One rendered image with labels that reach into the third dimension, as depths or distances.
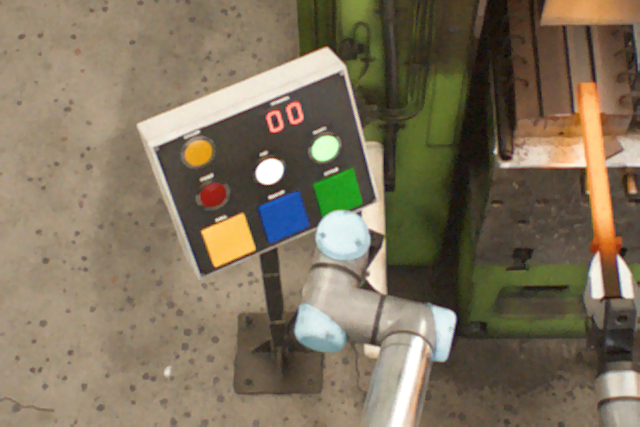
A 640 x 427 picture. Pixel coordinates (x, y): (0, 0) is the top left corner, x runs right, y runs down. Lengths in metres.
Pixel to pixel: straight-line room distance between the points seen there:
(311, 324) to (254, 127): 0.40
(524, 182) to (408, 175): 0.45
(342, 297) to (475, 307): 1.17
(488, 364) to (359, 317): 1.35
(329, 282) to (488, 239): 0.83
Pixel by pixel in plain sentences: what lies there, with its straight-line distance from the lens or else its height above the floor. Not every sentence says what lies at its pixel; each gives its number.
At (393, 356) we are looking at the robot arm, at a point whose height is 1.31.
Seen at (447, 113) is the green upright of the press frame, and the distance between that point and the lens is 2.58.
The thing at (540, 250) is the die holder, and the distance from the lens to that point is 2.70.
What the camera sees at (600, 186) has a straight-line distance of 2.24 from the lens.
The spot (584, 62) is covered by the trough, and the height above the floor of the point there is 0.99.
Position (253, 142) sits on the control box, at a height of 1.14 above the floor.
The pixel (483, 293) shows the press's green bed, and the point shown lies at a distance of 2.91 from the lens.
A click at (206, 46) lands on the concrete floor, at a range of 3.57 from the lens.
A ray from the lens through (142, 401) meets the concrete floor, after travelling 3.16.
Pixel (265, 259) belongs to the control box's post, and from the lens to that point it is 2.60.
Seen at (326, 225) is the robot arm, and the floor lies 1.29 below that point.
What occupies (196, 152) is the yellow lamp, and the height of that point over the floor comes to 1.17.
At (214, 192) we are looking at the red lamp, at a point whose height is 1.10.
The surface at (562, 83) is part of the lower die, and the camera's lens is 2.36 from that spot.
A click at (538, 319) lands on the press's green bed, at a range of 3.08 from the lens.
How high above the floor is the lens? 2.98
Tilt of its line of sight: 63 degrees down
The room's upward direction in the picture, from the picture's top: 2 degrees counter-clockwise
